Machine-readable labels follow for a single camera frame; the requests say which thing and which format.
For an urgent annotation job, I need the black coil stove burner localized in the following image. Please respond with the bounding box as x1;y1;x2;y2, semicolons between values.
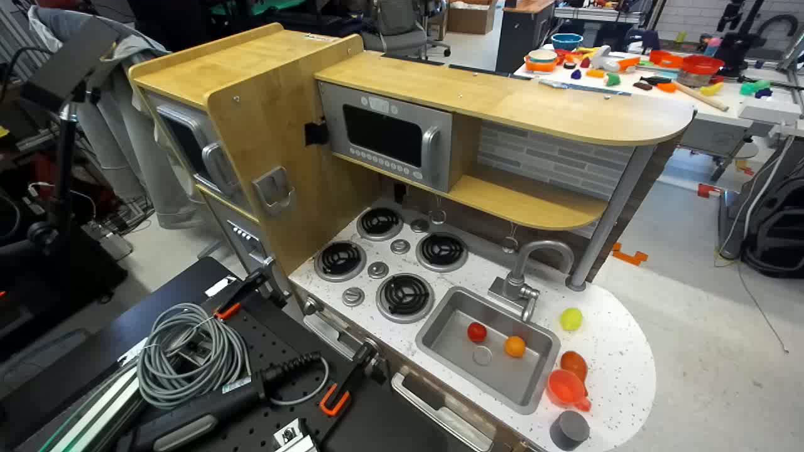
416;230;472;274
311;238;369;283
357;205;407;244
376;271;438;325

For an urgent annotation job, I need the silver toy sink basin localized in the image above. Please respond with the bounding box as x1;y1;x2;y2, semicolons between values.
416;283;563;417

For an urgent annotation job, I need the silver toy microwave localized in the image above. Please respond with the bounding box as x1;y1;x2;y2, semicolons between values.
318;81;457;194

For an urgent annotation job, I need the silver toy faucet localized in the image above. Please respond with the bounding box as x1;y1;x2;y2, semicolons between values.
487;238;578;325

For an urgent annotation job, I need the black cabinet knob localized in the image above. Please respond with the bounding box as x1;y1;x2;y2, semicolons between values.
303;120;332;149

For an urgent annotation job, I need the small orange toy ball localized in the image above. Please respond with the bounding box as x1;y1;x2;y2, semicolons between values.
504;335;531;361

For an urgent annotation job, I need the black perforated table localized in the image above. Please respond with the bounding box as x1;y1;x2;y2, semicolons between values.
0;254;456;452

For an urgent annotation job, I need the wooden toy play kitchen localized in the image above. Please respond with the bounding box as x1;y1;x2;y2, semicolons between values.
126;21;698;452

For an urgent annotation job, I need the yellow toy lemon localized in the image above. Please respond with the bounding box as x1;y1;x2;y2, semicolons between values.
558;303;585;335

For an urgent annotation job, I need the orange toy fruit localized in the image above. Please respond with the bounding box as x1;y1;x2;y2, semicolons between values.
558;348;592;381

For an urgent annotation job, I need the silver toy oven door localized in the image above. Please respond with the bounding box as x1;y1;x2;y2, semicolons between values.
147;93;247;208

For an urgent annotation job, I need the blue bowl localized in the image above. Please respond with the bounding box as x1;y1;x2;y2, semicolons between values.
551;31;585;52

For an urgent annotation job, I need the grey plastic cup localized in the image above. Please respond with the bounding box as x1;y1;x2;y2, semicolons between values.
548;409;594;452

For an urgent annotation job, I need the dark grey cylindrical tool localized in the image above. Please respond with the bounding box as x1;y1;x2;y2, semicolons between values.
124;379;264;452

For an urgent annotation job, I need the wooden stick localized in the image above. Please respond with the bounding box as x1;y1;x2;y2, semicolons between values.
669;78;732;112

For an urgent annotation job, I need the red plastic tray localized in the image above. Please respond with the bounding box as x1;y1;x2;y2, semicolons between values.
648;47;727;81

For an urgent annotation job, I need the black tripod stand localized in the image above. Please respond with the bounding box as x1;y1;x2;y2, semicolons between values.
0;45;129;336

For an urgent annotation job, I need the white table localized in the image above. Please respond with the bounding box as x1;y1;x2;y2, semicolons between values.
512;45;804;170

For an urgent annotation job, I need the black bag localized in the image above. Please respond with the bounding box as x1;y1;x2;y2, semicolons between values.
717;136;804;282

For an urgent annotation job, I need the green toy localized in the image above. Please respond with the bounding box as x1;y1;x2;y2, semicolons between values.
740;75;778;100

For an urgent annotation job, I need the silver wall-mounted toy fixture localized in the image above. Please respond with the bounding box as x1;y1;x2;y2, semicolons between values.
252;164;298;217

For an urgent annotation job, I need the black clamp orange handle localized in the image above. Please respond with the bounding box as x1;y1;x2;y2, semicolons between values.
318;340;383;422
212;264;285;325

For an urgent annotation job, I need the white cabinet door handle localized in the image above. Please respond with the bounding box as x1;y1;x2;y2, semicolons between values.
391;368;499;450

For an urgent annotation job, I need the orange floor bracket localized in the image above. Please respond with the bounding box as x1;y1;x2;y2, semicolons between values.
612;240;651;269

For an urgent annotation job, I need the grey coiled cable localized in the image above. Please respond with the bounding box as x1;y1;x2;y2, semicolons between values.
137;299;254;411

